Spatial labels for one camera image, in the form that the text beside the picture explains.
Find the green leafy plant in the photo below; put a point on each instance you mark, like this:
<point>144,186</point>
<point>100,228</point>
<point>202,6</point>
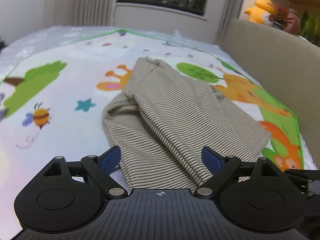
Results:
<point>309,27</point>

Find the right beige curtain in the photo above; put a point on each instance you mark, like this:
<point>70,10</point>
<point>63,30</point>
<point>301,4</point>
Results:
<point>231,10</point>

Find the left beige curtain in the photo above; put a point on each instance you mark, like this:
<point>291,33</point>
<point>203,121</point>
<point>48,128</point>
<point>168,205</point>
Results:
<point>94,12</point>

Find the beige padded headboard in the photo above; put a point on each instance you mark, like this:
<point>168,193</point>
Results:
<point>285,65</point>

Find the colourful cartoon animal blanket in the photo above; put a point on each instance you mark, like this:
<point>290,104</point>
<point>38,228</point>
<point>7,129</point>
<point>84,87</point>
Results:
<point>75,99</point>

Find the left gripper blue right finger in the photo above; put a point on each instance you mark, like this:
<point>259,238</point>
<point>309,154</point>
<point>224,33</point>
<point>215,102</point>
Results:
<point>212,160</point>

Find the red flower plant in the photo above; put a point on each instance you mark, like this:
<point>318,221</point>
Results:
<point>286,19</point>

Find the yellow plush duck toy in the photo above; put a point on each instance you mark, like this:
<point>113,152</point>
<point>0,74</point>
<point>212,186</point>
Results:
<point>261,11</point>

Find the beige striped knit garment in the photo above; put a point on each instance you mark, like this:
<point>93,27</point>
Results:
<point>162,120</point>

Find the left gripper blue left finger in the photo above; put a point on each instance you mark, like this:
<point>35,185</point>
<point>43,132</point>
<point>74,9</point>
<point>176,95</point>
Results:
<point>109,160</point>

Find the beige curtain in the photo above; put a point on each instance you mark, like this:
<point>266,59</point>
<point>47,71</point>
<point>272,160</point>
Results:
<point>231,10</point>
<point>94,12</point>

